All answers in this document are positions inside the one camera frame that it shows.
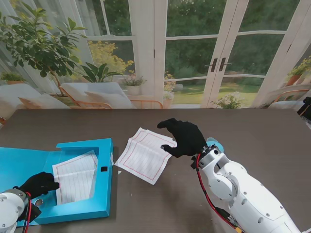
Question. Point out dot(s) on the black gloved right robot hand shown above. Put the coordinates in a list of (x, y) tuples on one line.
[(189, 138)]

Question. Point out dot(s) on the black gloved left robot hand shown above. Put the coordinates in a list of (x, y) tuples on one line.
[(39, 184)]

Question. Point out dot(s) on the blue file box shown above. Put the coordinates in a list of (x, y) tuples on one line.
[(22, 162)]

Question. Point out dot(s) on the light blue label roll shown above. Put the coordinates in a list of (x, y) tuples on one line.
[(218, 145)]

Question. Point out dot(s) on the white lined paper sheets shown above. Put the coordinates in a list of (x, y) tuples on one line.
[(143, 160)]

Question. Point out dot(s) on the white peeled label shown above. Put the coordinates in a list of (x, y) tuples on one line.
[(112, 157)]

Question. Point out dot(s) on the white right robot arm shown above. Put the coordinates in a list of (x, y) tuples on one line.
[(238, 191)]

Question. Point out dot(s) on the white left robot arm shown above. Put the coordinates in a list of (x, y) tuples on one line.
[(9, 206)]

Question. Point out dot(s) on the printed garden window backdrop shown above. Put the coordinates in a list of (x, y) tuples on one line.
[(194, 48)]

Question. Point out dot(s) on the black stand at table edge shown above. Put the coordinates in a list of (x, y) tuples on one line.
[(306, 106)]

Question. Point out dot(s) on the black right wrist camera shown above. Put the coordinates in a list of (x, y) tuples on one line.
[(194, 162)]

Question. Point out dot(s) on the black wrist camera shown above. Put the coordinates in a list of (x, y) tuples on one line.
[(194, 162), (32, 212)]

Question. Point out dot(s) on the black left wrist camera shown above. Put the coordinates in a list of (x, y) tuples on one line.
[(32, 212)]

